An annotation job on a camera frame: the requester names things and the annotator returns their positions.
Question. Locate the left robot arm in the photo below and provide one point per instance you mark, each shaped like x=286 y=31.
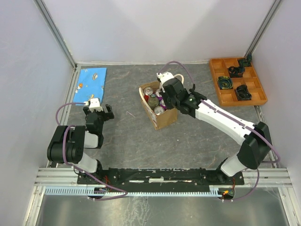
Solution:
x=67 y=147

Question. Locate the blue patterned cloth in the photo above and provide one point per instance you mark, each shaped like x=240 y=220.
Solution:
x=90 y=84

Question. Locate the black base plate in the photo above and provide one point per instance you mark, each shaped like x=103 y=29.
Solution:
x=157 y=181

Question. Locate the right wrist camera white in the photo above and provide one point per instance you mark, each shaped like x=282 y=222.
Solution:
x=163 y=77

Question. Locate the rolled green blue sock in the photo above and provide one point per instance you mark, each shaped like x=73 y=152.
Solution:
x=225 y=82

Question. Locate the corner aluminium post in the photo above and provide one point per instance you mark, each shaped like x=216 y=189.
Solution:
x=263 y=27
x=55 y=31

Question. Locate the orange compartment tray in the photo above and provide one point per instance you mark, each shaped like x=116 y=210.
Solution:
x=227 y=97

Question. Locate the purple soda can middle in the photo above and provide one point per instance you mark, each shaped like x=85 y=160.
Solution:
x=162 y=104

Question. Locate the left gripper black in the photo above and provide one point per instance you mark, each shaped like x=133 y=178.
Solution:
x=108 y=115

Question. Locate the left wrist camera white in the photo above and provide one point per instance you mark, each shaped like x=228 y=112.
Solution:
x=94 y=105

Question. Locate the rolled sock corner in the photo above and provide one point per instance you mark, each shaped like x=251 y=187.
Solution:
x=245 y=62

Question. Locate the left corner aluminium post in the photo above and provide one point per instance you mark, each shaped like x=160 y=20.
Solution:
x=55 y=31

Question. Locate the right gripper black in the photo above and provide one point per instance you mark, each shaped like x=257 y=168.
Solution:
x=164 y=95

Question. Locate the right corner aluminium post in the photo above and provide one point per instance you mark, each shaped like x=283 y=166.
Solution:
x=263 y=27

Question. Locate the purple soda can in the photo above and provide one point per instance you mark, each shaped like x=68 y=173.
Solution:
x=162 y=104
x=158 y=93

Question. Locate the purple soda can rear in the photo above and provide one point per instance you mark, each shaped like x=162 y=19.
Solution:
x=158 y=93

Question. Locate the rolled black sock lower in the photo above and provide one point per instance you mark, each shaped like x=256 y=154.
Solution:
x=242 y=93

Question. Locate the aluminium frame rail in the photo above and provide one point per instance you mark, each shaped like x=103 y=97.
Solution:
x=273 y=177

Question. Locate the brown paper bag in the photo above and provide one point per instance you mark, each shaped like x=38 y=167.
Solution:
x=158 y=121

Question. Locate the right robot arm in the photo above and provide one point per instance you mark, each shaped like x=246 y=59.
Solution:
x=254 y=139

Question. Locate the rolled black sock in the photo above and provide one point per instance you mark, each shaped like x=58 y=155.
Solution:
x=242 y=93
x=236 y=72

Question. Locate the red soda can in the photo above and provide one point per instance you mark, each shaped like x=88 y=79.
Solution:
x=148 y=91

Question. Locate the rolled black sock upper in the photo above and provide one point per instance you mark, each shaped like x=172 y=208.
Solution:
x=236 y=72

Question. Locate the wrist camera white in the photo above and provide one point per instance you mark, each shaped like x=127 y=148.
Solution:
x=163 y=77
x=94 y=105

